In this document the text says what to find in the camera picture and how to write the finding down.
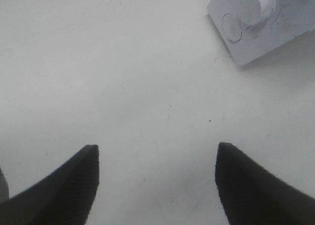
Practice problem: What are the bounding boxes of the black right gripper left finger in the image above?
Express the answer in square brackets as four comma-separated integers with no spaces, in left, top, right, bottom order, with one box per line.
[0,145,99,225]

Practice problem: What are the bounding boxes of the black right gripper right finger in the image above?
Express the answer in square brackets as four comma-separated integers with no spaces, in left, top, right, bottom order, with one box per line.
[215,142,315,225]

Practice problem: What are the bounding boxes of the round microwave door button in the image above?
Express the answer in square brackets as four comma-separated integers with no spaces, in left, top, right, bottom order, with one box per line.
[221,13,242,43]

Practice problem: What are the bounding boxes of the white microwave knob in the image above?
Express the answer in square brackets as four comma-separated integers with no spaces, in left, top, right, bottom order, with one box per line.
[240,0,277,25]

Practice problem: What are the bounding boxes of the white microwave oven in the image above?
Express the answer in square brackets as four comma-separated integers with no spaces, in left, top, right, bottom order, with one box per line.
[207,0,315,66]

